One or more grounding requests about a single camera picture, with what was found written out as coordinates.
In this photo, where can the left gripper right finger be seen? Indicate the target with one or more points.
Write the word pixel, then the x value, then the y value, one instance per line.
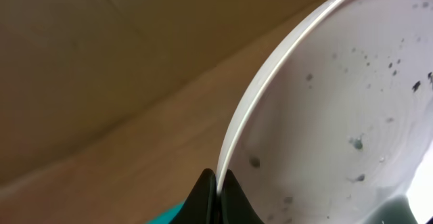
pixel 235 207

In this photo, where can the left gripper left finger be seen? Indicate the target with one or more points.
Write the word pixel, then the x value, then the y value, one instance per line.
pixel 199 205

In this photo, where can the white plate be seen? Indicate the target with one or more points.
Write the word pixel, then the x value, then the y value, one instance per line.
pixel 336 125

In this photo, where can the teal plastic tray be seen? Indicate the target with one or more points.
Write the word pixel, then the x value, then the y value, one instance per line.
pixel 167 216

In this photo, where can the cardboard sheet behind table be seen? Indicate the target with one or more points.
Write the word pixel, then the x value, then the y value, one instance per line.
pixel 70 69

